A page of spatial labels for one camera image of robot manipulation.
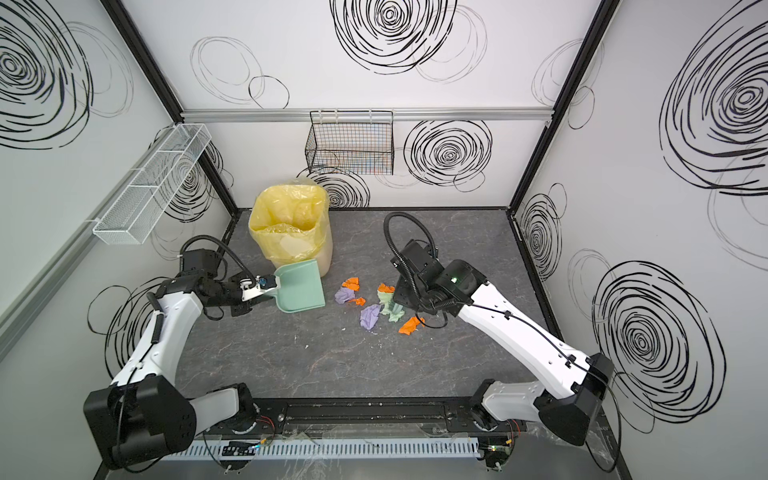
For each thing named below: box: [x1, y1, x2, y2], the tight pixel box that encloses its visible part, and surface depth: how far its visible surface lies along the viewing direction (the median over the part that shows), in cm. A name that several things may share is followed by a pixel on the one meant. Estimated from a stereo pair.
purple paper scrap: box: [334, 287, 355, 304], surface depth 98 cm
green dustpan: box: [265, 259, 326, 314], surface depth 85 cm
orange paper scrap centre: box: [342, 277, 361, 292], surface depth 99 cm
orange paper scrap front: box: [398, 316, 426, 336], surface depth 91 cm
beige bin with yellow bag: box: [248, 182, 334, 277], surface depth 89 cm
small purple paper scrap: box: [360, 304, 381, 330], surface depth 93 cm
